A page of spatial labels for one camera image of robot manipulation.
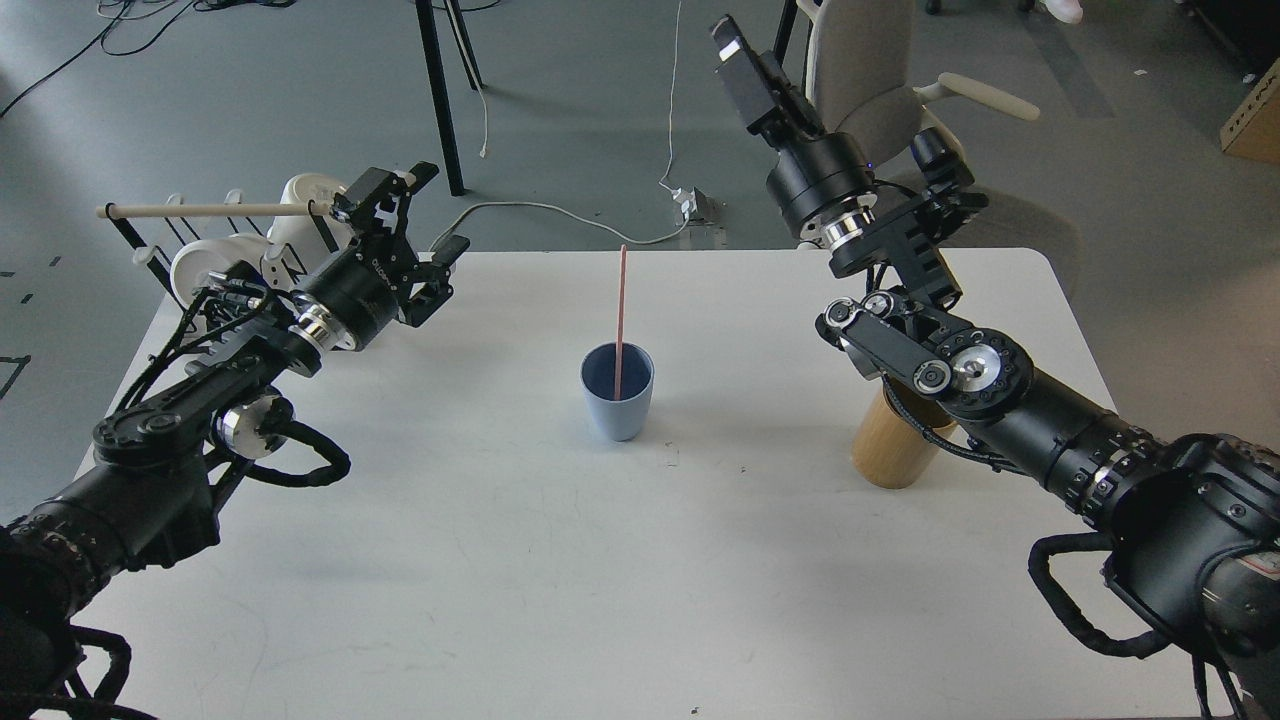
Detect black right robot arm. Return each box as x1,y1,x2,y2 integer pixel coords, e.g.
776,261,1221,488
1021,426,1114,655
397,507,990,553
710,15,1279,719

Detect white mug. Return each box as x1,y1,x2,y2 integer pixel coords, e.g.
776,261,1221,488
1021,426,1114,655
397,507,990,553
268,173,353,273
169,233,289,309

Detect bamboo cylindrical holder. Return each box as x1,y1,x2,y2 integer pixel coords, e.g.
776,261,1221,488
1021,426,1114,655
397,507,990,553
851,380,957,489

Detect white power adapter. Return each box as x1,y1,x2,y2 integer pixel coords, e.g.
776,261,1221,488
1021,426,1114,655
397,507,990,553
672,188,700,222

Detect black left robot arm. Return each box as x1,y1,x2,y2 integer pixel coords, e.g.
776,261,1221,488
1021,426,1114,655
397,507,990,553
3,161,468,719

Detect black wire dish rack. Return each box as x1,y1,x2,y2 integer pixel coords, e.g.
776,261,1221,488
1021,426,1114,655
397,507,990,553
95,200,353,306

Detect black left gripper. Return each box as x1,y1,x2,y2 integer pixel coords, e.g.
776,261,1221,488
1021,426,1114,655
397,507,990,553
292,161,471,352

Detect black cables on floor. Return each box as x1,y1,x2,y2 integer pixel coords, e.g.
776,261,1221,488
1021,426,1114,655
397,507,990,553
0,0,301,117

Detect black table leg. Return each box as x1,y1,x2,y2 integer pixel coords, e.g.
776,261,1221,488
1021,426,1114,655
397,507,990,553
412,1,484,197

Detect white cable on floor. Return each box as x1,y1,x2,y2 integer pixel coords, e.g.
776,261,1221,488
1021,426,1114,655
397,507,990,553
429,0,701,251

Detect light blue plastic cup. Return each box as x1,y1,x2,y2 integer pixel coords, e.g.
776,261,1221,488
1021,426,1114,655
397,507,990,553
579,342,655,442

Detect cardboard box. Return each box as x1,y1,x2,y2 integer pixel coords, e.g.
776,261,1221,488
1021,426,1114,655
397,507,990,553
1219,59,1279,165

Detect white mug lower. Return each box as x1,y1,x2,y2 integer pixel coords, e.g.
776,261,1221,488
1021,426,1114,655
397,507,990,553
169,233,289,309

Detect pink chopstick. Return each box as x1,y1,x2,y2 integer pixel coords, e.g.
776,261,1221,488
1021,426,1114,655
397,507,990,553
612,243,628,402

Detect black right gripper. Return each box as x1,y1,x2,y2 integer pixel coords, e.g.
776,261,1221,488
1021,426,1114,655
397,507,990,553
710,14,876,241

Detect beige office chair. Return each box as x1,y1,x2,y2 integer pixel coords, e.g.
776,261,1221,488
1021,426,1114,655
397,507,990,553
799,1,1082,293

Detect white mug upper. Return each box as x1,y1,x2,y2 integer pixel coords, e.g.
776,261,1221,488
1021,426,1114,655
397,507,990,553
268,173,353,273

